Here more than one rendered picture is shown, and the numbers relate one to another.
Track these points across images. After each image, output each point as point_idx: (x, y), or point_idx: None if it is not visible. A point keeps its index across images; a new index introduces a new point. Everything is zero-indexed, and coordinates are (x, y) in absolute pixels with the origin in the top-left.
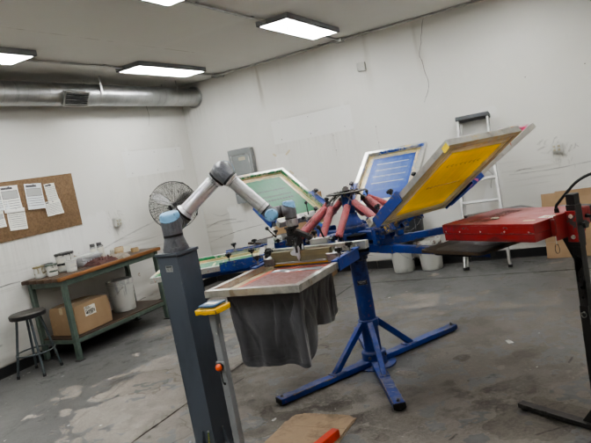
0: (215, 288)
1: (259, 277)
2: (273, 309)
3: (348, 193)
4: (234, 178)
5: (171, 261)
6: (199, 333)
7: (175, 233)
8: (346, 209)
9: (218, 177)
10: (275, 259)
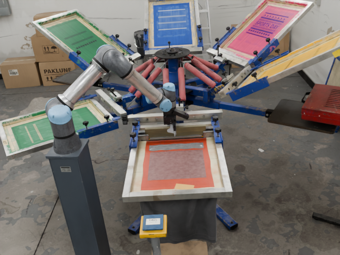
0: (130, 189)
1: (145, 158)
2: (187, 202)
3: (181, 57)
4: (133, 72)
5: (68, 162)
6: (95, 218)
7: (71, 132)
8: (182, 73)
9: (117, 70)
10: (149, 134)
